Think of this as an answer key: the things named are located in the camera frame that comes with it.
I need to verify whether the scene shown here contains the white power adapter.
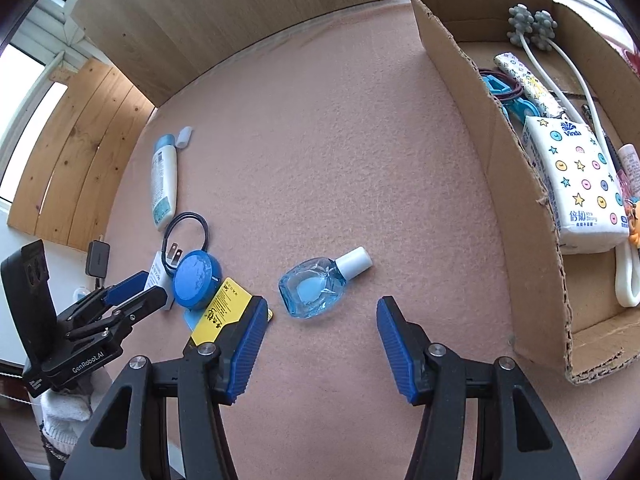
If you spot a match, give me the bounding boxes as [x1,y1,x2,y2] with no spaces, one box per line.
[146,242,183,311]

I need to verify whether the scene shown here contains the black power adapter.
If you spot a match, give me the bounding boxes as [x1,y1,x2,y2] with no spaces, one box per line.
[86,240,112,278]

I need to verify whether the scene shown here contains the clear blue liquid bottle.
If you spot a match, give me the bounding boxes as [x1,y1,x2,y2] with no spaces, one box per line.
[277,246,373,320]

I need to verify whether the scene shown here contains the wooden slat panel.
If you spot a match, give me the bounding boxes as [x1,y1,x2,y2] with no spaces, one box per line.
[7,57,157,252]

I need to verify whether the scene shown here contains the black elastic hair tie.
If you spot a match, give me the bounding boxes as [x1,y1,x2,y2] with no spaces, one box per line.
[163,213,211,278]

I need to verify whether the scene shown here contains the pink white tube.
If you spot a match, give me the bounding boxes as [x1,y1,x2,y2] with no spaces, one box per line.
[615,144,640,196]

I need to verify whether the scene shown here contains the white roller massager grey balls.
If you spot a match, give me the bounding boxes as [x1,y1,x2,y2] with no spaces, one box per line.
[506,3,640,308]

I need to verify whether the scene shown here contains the yellow packet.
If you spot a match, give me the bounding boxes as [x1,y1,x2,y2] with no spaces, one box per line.
[184,276,275,348]

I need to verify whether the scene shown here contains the blue plastic clip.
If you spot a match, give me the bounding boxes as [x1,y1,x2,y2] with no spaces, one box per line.
[481,74,541,122]

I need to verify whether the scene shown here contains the white lotion bottle blue cap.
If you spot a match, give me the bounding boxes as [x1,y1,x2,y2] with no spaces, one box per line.
[150,133,179,232]

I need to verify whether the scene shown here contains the cardboard box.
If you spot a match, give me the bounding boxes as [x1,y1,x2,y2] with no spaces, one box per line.
[406,0,640,386]

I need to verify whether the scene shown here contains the person's left hand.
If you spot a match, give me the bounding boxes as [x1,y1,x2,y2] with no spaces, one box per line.
[39,375,98,441]

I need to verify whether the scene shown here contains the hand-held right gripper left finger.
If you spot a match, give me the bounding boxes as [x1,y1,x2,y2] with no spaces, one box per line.
[60,296,269,480]

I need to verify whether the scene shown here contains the white printed tissue pack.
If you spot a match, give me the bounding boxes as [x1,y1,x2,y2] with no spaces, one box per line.
[521,115,632,256]

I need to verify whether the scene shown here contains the white patterned tube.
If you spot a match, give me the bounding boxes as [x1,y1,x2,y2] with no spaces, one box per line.
[493,51,568,118]

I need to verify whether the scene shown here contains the brown hair tie coil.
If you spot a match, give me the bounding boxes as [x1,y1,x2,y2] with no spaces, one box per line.
[477,67,523,103]

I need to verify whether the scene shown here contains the orange figurine keychain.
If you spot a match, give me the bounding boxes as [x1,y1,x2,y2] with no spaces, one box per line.
[627,195,640,251]

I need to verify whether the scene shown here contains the blue round case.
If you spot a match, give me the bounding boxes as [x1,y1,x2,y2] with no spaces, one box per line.
[172,250,222,311]

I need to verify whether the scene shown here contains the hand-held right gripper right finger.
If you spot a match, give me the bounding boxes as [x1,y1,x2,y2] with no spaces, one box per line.
[376,296,583,480]

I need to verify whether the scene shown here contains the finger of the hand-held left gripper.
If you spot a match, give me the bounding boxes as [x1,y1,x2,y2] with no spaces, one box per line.
[64,286,169,346]
[55,270,151,328]

